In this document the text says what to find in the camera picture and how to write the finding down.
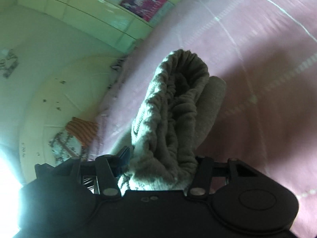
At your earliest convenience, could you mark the cream wooden headboard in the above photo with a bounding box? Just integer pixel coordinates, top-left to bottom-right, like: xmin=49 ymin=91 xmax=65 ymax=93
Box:
xmin=19 ymin=55 xmax=118 ymax=182

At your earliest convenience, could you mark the right pink wall poster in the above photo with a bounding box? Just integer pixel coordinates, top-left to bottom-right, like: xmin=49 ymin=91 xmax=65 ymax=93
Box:
xmin=120 ymin=0 xmax=167 ymax=22

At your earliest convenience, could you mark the pink checked bedsheet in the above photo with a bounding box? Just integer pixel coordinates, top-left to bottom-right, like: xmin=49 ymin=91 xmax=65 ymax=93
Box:
xmin=92 ymin=0 xmax=316 ymax=237

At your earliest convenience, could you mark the floral patterned pillow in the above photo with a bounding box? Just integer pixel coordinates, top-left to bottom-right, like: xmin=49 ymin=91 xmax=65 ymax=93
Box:
xmin=49 ymin=130 xmax=88 ymax=165

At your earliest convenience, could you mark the orange striped pillow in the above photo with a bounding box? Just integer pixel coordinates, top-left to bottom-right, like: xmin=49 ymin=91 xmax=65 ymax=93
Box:
xmin=66 ymin=117 xmax=99 ymax=148

